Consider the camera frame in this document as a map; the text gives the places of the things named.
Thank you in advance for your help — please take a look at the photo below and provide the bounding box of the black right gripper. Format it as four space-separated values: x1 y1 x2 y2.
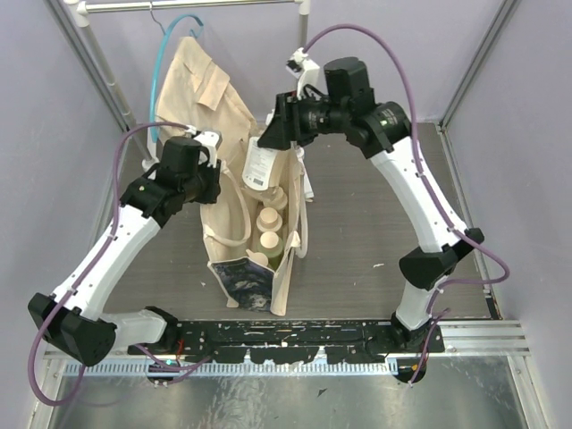
257 88 348 151

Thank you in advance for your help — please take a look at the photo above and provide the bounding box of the cream canvas tote bag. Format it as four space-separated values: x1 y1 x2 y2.
200 138 308 316

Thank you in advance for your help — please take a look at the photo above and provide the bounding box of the amber clear bottle white cap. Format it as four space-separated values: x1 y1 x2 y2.
242 137 280 191

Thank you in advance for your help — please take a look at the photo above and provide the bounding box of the beige labelled bottle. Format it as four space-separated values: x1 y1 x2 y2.
265 187 288 215

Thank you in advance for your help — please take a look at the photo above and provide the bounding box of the green bottle beige cap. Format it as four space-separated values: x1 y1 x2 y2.
258 232 284 270

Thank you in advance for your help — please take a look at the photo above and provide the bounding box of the green flip-cap bottle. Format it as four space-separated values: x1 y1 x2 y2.
246 249 269 267

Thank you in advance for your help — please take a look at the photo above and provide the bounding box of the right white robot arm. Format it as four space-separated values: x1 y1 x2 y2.
257 50 484 352

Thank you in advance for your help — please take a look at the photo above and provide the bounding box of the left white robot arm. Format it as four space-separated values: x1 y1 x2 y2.
28 130 222 366

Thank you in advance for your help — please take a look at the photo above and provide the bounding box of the teal clothes hanger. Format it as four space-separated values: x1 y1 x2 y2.
148 13 205 122

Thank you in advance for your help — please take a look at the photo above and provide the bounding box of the beige hanging shirt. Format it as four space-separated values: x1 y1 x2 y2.
156 37 257 157

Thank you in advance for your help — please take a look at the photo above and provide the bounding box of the white metal clothes rack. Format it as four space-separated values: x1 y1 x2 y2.
55 1 310 172

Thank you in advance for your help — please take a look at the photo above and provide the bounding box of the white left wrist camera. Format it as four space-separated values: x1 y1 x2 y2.
185 125 223 168

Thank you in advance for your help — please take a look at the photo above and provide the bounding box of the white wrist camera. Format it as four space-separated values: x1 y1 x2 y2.
286 47 321 99
185 125 223 168

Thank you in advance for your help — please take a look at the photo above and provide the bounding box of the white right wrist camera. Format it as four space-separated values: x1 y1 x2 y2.
286 47 321 99

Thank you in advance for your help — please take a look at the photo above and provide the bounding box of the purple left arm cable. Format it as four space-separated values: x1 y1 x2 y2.
27 122 215 407

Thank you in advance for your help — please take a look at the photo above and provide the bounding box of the aluminium frame rail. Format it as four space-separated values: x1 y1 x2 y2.
42 319 532 377

